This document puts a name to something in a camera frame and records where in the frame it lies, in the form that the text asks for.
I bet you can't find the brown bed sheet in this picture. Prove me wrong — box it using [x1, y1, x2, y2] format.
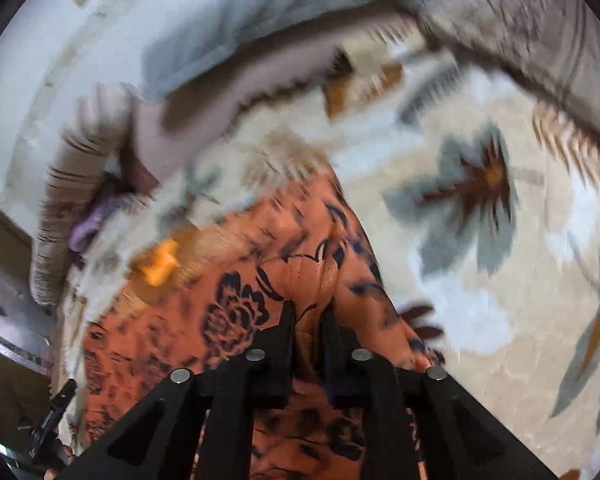
[122, 10, 421, 193]

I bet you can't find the beige striped pillow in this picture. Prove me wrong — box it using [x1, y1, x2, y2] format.
[417, 0, 600, 161]
[30, 82, 133, 307]

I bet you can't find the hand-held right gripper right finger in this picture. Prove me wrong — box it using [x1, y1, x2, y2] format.
[324, 309, 556, 480]

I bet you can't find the cream leaf print blanket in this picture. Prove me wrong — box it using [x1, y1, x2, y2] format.
[50, 50, 600, 480]

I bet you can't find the purple cloth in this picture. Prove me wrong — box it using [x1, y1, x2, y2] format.
[69, 172, 138, 253]

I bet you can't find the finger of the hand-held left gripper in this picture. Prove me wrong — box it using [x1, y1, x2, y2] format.
[27, 379, 77, 461]

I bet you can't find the grey pillow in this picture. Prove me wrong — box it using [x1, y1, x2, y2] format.
[140, 0, 431, 103]

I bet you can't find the orange black floral cloth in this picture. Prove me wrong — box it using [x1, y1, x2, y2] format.
[80, 167, 448, 480]

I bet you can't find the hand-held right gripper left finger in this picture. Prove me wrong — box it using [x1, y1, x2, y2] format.
[55, 301, 297, 480]

